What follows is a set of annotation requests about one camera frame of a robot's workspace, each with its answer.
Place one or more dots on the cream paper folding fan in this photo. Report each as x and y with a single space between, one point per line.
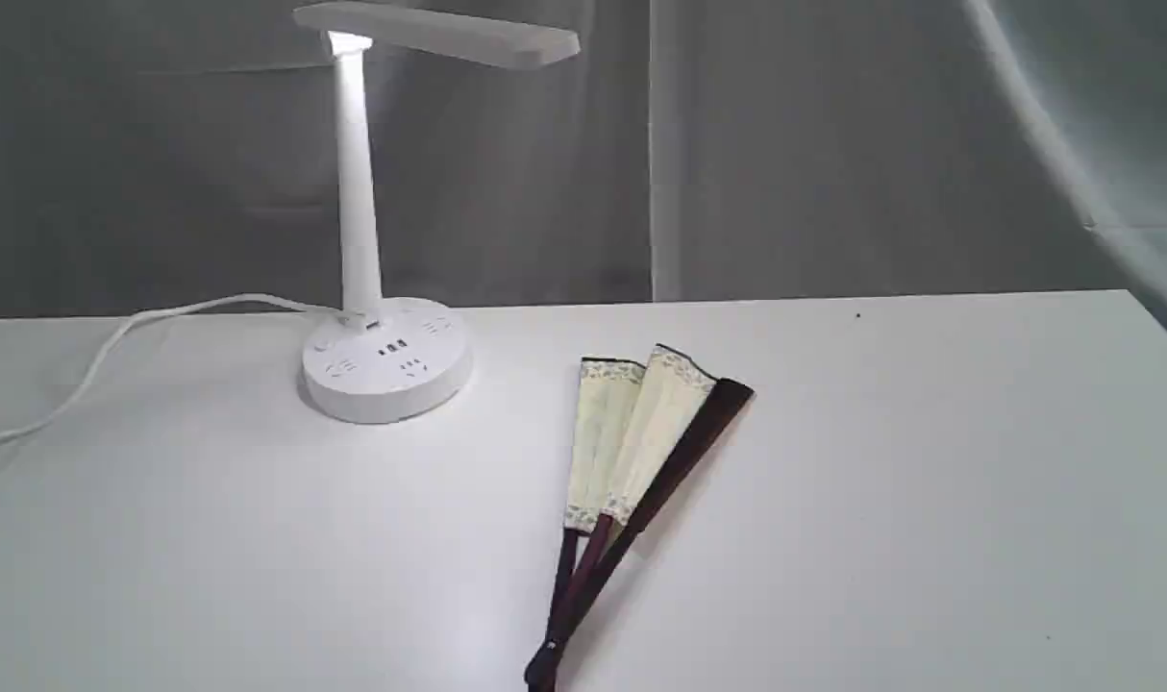
641 428

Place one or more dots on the white desk lamp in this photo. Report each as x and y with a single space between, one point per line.
388 359

